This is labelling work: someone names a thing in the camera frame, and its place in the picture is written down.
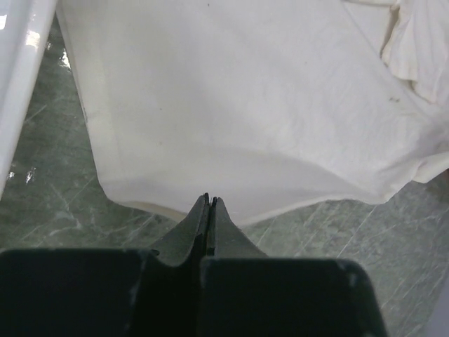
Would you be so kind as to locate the white perforated plastic basket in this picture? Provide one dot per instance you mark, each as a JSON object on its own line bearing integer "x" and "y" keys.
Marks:
{"x": 25, "y": 27}

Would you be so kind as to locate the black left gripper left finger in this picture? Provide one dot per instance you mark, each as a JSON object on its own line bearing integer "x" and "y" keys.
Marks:
{"x": 107, "y": 292}

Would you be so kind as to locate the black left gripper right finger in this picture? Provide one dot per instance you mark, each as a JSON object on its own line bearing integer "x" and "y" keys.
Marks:
{"x": 244, "y": 292}

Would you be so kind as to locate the cream white t-shirt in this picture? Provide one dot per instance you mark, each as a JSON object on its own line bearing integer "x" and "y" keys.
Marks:
{"x": 270, "y": 105}

